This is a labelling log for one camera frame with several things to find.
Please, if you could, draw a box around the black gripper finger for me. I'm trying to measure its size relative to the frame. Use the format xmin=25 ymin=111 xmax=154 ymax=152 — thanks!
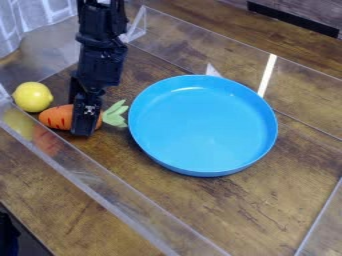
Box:
xmin=68 ymin=77 xmax=82 ymax=104
xmin=70 ymin=94 xmax=102 ymax=136

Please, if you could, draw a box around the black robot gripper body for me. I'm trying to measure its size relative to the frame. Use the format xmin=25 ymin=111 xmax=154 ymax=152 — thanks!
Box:
xmin=71 ymin=33 xmax=128 ymax=96

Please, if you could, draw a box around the orange toy carrot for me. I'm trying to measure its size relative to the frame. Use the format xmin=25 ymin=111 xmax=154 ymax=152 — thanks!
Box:
xmin=39 ymin=100 xmax=128 ymax=130

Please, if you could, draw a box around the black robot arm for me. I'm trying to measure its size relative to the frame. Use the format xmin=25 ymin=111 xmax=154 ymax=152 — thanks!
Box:
xmin=68 ymin=0 xmax=128 ymax=136

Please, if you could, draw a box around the yellow toy lemon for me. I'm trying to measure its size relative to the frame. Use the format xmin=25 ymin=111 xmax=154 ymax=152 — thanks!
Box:
xmin=12 ymin=82 xmax=53 ymax=113

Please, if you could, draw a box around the white patterned curtain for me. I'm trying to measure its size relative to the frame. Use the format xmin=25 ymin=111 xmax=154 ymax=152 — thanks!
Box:
xmin=0 ymin=0 xmax=76 ymax=59

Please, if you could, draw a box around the blue round plate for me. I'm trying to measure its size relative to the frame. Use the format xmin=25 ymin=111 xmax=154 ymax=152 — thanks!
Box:
xmin=128 ymin=75 xmax=278 ymax=177

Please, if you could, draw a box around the black bar in background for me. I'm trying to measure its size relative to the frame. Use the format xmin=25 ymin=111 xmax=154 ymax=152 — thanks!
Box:
xmin=247 ymin=1 xmax=339 ymax=38

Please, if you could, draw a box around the clear acrylic enclosure wall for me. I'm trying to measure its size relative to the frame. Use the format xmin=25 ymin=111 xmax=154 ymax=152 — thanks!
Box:
xmin=0 ymin=0 xmax=342 ymax=256

